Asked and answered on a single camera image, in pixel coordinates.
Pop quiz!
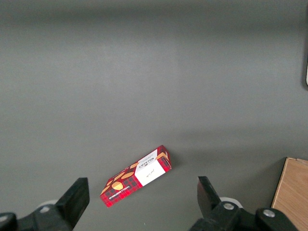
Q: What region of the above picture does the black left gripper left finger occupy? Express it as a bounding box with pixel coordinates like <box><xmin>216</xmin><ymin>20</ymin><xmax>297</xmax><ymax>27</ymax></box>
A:
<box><xmin>16</xmin><ymin>177</ymin><xmax>90</xmax><ymax>231</ymax></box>

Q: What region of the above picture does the red tartan shortbread cookie box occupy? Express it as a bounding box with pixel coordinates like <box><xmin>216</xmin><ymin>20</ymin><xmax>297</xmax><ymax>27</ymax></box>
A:
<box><xmin>100</xmin><ymin>145</ymin><xmax>172</xmax><ymax>208</ymax></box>

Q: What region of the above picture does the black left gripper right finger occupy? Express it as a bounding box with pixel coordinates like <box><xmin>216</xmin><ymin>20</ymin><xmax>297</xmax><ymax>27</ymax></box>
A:
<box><xmin>190</xmin><ymin>176</ymin><xmax>256</xmax><ymax>231</ymax></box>

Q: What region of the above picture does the wooden drawer cabinet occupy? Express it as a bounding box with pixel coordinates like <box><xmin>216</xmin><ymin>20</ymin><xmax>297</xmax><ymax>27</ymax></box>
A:
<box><xmin>271</xmin><ymin>157</ymin><xmax>308</xmax><ymax>231</ymax></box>

